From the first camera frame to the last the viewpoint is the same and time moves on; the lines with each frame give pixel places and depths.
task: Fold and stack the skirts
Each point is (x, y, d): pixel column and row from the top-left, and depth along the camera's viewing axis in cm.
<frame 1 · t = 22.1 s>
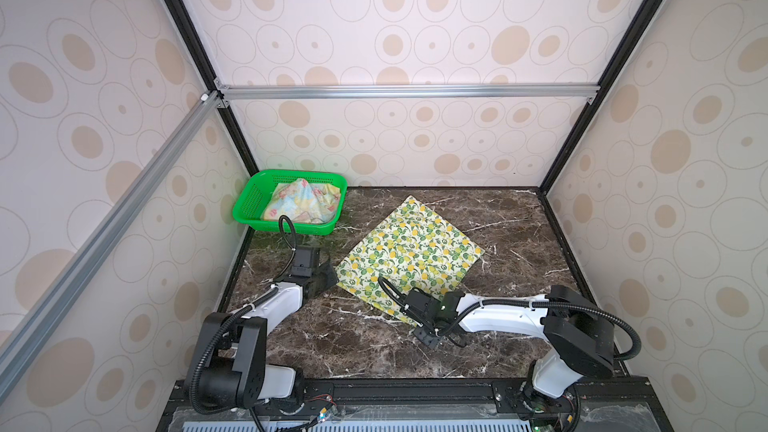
left hand: (341, 268, 91), fingers closed
right hand: (426, 329, 86), fingers closed
lemon print skirt: (413, 249, 104), on the table
pastel floral skirt: (308, 202, 111), point 5 cm above the table

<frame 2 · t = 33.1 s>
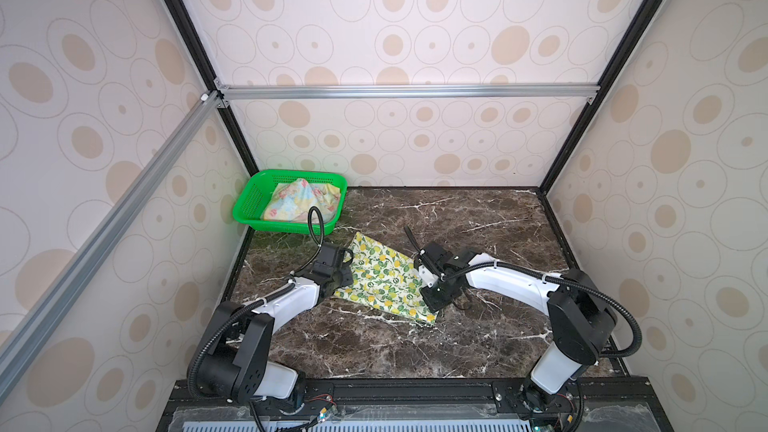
left hand: (353, 267, 91), fingers open
right hand: (430, 304, 86), fingers closed
lemon print skirt: (386, 280, 96), on the table
the other named things where they were.

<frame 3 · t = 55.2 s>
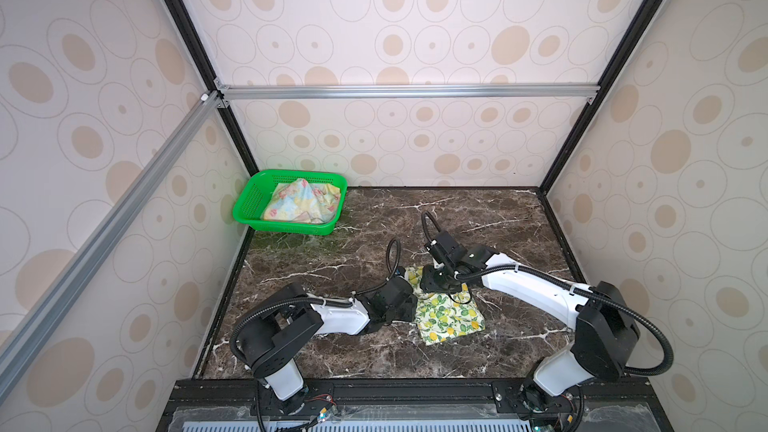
left hand: (424, 304, 87), fingers open
right hand: (425, 285, 84), fingers open
lemon print skirt: (442, 316, 89), on the table
the other named things where they were.

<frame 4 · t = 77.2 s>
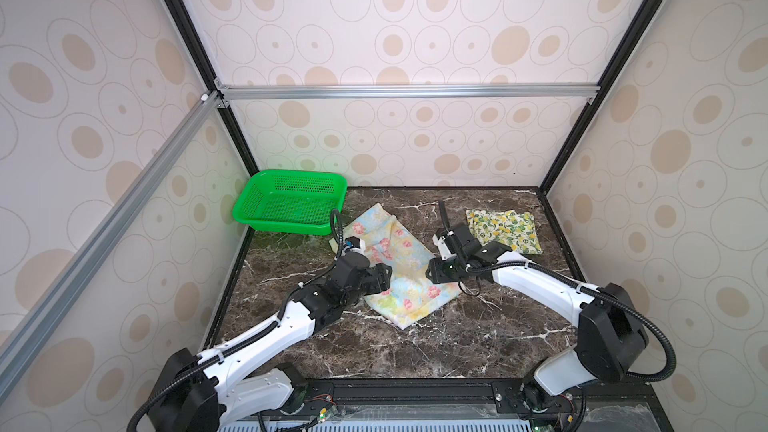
left hand: (393, 270, 78), fingers open
right hand: (432, 272, 86), fingers open
lemon print skirt: (515, 228, 108), on the table
pastel floral skirt: (386, 241, 102), point 3 cm above the table

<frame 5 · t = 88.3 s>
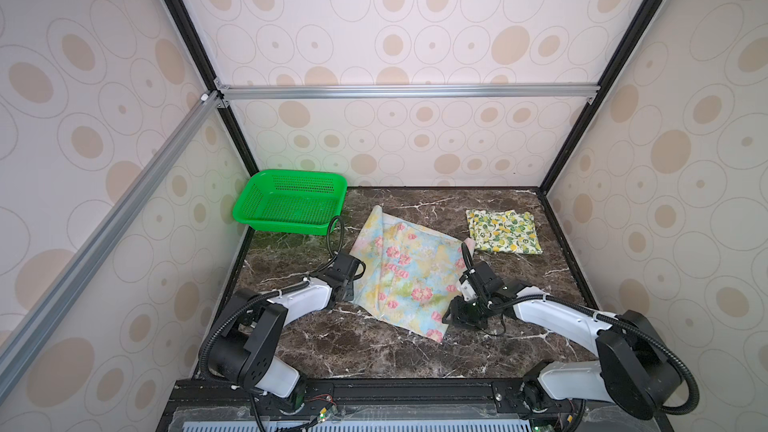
left hand: (347, 283, 93), fingers closed
right hand: (448, 320, 84), fingers open
pastel floral skirt: (410, 273, 97), on the table
the other named things where they were.

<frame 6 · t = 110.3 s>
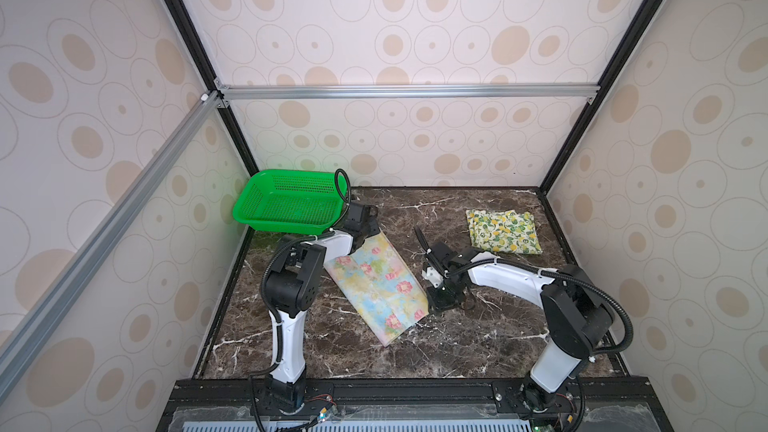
left hand: (380, 215, 101), fingers open
right hand: (434, 308, 87), fingers open
pastel floral skirt: (378, 289, 93), on the table
the other named things where they were.

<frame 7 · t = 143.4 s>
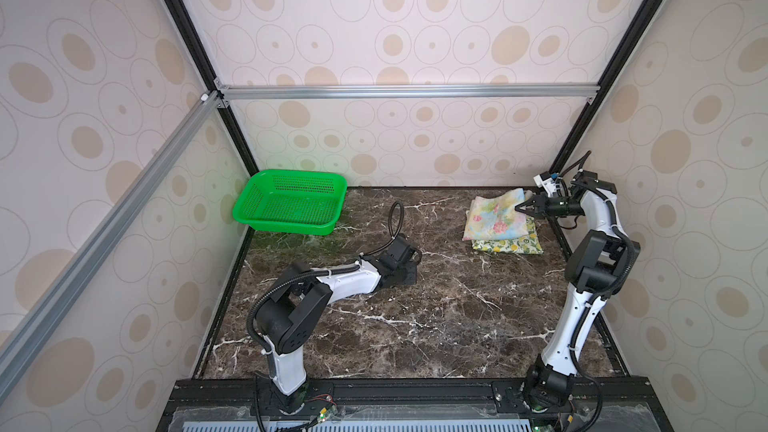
left hand: (421, 268, 90), fingers closed
right hand: (522, 207, 95), fingers closed
pastel floral skirt: (497, 217, 99), point 11 cm above the table
the other named things where they were.

